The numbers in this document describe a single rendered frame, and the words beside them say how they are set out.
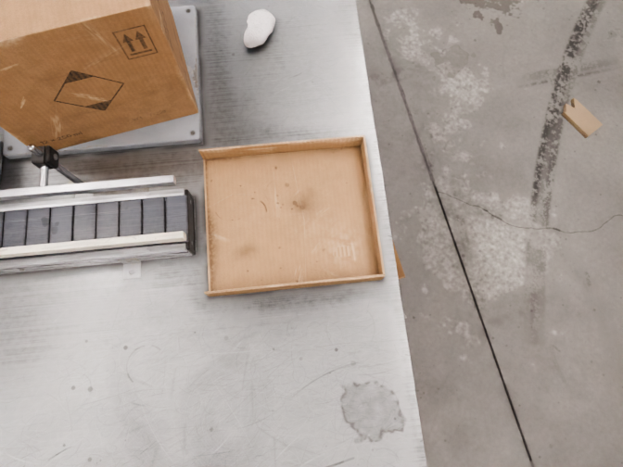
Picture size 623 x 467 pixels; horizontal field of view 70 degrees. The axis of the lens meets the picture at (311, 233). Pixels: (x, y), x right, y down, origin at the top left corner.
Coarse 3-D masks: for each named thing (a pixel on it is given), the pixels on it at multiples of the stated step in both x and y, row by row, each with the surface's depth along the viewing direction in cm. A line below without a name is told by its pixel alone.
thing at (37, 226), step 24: (0, 216) 75; (24, 216) 75; (48, 216) 75; (72, 216) 75; (96, 216) 76; (120, 216) 75; (144, 216) 75; (168, 216) 75; (0, 240) 74; (24, 240) 74; (48, 240) 74; (72, 240) 74
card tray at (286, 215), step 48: (288, 144) 80; (336, 144) 82; (240, 192) 81; (288, 192) 81; (336, 192) 82; (240, 240) 79; (288, 240) 79; (336, 240) 79; (240, 288) 73; (288, 288) 77
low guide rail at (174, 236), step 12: (84, 240) 70; (96, 240) 70; (108, 240) 70; (120, 240) 70; (132, 240) 70; (144, 240) 70; (156, 240) 71; (168, 240) 71; (180, 240) 72; (0, 252) 70; (12, 252) 70; (24, 252) 70; (36, 252) 70; (48, 252) 71; (60, 252) 72
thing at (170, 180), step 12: (120, 180) 68; (132, 180) 68; (144, 180) 68; (156, 180) 68; (168, 180) 68; (0, 192) 67; (12, 192) 67; (24, 192) 67; (36, 192) 67; (48, 192) 67; (60, 192) 67; (72, 192) 68; (84, 192) 68
